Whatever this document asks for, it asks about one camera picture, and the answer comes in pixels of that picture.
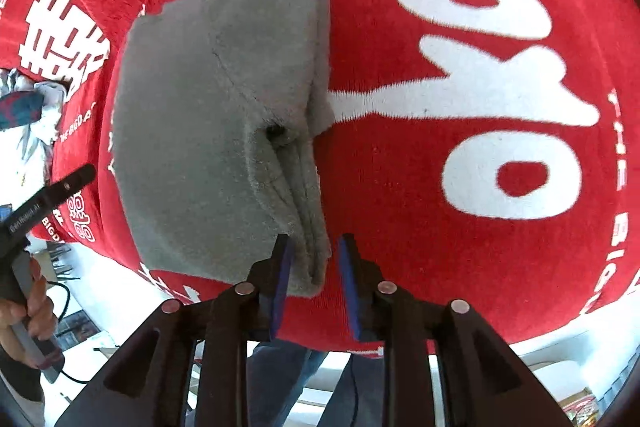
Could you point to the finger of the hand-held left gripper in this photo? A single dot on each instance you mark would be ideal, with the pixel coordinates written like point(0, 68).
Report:
point(75, 181)

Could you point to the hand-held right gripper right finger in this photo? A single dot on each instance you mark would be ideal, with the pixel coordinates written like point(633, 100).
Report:
point(348, 292)

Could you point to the white crumpled cloth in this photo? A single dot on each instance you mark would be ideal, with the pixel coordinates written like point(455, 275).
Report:
point(35, 127)

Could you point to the dark teal cloth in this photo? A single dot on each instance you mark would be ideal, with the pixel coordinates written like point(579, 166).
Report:
point(20, 109)

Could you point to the colourful printed packet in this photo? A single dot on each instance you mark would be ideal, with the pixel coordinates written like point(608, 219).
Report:
point(582, 407)

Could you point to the grey fleece garment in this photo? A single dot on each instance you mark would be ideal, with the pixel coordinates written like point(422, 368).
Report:
point(215, 132)

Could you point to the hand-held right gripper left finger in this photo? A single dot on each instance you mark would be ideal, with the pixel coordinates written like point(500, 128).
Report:
point(280, 292)

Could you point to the person's blue jeans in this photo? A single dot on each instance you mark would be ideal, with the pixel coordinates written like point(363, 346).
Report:
point(285, 382)

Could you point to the red printed blanket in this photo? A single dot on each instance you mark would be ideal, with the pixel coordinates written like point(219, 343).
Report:
point(450, 132)

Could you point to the person's left hand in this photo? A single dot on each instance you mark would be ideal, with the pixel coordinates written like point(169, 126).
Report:
point(35, 312)

